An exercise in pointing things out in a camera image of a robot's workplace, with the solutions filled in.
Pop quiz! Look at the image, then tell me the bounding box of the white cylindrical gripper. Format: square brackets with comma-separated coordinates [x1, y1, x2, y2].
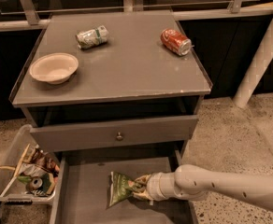
[133, 173, 175, 201]

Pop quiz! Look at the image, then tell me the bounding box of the green jalapeno chip bag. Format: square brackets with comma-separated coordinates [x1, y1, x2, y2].
[109, 172, 145, 207]

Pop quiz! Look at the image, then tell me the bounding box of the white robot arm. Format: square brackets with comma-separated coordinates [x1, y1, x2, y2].
[134, 19, 273, 212]

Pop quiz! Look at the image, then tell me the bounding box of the round metal drawer knob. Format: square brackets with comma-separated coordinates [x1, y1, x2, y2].
[116, 132, 123, 141]

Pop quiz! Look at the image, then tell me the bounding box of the grey open middle drawer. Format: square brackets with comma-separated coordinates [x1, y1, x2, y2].
[50, 147, 196, 224]

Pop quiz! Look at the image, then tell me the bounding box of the grey upper drawer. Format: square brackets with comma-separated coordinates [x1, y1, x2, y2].
[31, 115, 198, 152]

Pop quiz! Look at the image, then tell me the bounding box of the grey drawer cabinet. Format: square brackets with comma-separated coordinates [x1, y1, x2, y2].
[8, 10, 213, 161]

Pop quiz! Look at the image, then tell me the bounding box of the dark crushed can in bin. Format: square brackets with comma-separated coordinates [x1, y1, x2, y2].
[26, 177, 43, 192]

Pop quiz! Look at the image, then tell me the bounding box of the crumpled brown snack wrapper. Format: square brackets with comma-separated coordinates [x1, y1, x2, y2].
[14, 144, 60, 182]

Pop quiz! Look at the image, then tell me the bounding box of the clear plastic trash bin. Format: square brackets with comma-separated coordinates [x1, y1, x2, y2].
[0, 125, 56, 203]

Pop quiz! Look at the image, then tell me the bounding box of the red cola can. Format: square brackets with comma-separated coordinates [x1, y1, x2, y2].
[160, 29, 193, 56]

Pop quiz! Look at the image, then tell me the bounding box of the beige paper bowl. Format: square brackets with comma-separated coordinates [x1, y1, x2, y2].
[29, 53, 79, 84]

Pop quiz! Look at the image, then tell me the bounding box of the crushed green white can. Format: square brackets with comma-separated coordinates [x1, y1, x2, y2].
[76, 25, 109, 49]

